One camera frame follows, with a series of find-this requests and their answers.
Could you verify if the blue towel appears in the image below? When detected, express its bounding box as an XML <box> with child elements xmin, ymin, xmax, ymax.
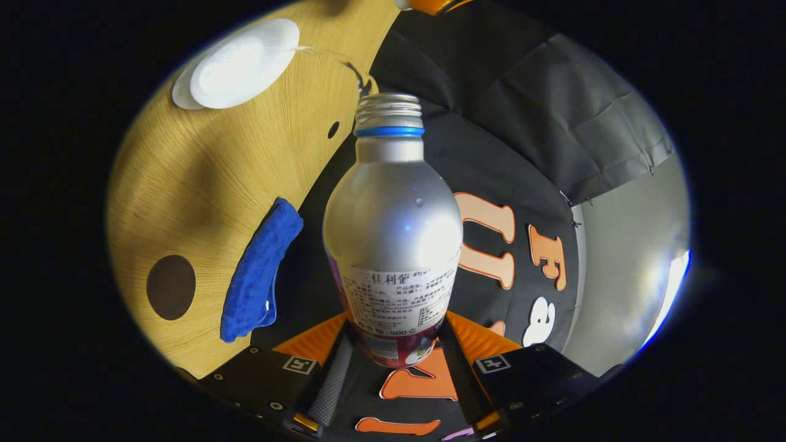
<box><xmin>219</xmin><ymin>197</ymin><xmax>305</xmax><ymax>343</ymax></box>

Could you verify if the silver water bottle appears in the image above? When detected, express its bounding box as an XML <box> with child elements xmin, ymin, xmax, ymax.
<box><xmin>322</xmin><ymin>93</ymin><xmax>464</xmax><ymax>370</ymax></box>

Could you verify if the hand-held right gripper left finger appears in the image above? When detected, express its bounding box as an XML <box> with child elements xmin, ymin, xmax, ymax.
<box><xmin>196</xmin><ymin>312</ymin><xmax>355</xmax><ymax>438</ymax></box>

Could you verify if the white teacup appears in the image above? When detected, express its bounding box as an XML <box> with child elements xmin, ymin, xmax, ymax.
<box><xmin>189</xmin><ymin>18</ymin><xmax>301</xmax><ymax>110</ymax></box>

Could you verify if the white saucer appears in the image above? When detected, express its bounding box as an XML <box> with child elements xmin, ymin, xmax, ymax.
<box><xmin>171</xmin><ymin>61</ymin><xmax>207</xmax><ymax>111</ymax></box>

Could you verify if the brown round coaster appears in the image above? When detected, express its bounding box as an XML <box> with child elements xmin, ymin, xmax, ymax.
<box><xmin>146</xmin><ymin>255</ymin><xmax>197</xmax><ymax>321</ymax></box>

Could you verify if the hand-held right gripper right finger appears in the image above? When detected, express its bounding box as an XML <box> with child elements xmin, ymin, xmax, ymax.
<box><xmin>442</xmin><ymin>310</ymin><xmax>606</xmax><ymax>440</ymax></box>

